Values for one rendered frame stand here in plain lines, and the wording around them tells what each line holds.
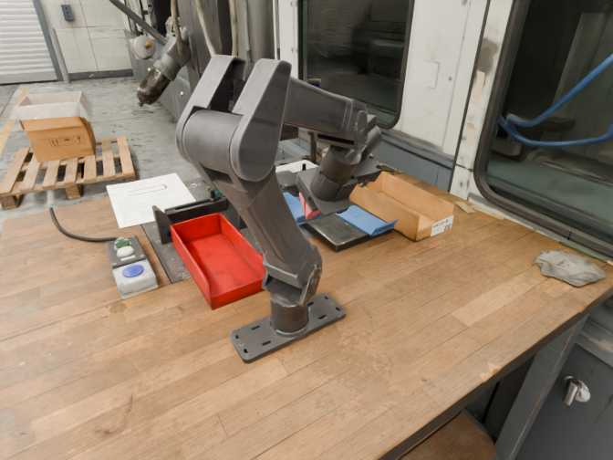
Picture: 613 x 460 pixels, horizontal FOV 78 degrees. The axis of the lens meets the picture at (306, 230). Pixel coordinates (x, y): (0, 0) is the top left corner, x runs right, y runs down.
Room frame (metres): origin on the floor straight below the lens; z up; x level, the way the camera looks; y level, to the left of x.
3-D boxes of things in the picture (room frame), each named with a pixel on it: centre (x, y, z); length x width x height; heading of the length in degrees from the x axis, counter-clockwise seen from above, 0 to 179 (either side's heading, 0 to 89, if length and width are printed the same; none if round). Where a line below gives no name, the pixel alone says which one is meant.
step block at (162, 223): (0.77, 0.32, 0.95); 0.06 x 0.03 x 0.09; 122
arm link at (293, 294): (0.49, 0.03, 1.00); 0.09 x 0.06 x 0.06; 56
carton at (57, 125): (3.64, 2.37, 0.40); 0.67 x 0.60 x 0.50; 24
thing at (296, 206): (0.75, 0.03, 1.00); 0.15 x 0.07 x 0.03; 34
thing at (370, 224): (0.81, -0.14, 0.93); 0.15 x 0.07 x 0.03; 35
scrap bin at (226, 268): (0.65, 0.19, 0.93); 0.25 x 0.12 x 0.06; 32
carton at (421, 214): (0.89, -0.24, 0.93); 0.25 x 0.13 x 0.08; 32
